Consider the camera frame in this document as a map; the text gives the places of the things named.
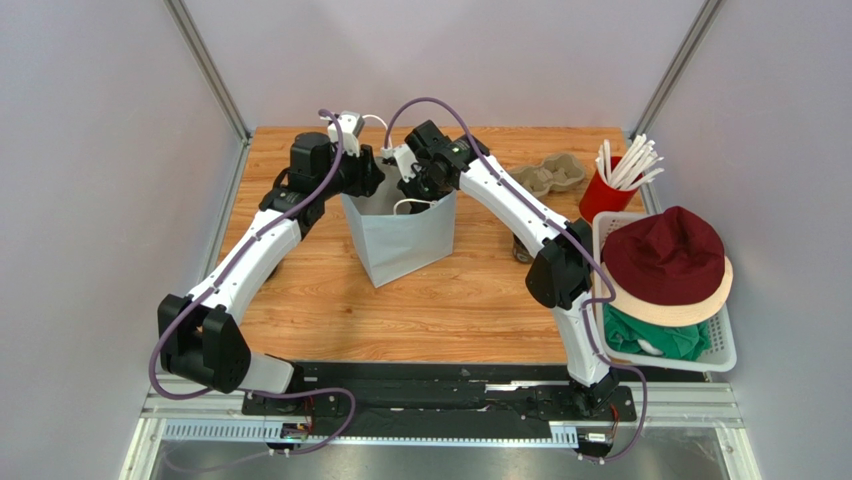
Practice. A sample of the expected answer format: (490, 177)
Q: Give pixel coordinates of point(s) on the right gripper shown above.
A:
(413, 184)

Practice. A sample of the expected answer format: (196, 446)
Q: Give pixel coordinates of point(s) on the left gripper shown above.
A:
(366, 174)

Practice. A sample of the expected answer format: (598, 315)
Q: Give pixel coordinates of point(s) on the white paper bag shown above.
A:
(395, 235)

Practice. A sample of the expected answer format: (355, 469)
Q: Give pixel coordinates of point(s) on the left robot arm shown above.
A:
(199, 333)

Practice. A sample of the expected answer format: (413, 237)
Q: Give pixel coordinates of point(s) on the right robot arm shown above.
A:
(560, 277)

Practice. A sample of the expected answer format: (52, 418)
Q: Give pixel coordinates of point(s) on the black coffee cup right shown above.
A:
(519, 251)

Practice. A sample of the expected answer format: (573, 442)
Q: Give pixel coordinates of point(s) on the bottom pulp cup carrier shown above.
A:
(558, 172)

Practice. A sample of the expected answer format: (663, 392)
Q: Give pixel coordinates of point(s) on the red cup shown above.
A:
(599, 197)

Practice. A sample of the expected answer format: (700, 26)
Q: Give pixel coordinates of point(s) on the white paper straws bundle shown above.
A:
(636, 168)

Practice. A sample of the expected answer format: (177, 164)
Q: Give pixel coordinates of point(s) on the maroon bucket hat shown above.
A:
(670, 269)

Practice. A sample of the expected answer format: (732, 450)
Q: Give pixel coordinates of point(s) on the green cloth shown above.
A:
(627, 334)

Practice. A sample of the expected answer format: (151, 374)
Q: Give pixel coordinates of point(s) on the white plastic basket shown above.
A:
(719, 356)

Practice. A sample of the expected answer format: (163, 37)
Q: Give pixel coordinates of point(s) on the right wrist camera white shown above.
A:
(403, 158)

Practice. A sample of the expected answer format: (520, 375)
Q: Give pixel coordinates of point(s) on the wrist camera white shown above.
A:
(403, 158)
(347, 130)

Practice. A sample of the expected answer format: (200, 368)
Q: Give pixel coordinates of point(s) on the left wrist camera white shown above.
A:
(347, 130)

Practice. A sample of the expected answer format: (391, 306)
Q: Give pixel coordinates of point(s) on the left aluminium frame post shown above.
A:
(195, 42)

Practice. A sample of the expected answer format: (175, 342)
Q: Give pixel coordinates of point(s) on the aluminium frame post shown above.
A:
(700, 26)
(195, 42)

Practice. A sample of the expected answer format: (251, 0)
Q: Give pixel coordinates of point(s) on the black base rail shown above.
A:
(445, 400)

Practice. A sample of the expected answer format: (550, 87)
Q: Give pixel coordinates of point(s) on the right aluminium frame post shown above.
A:
(700, 26)

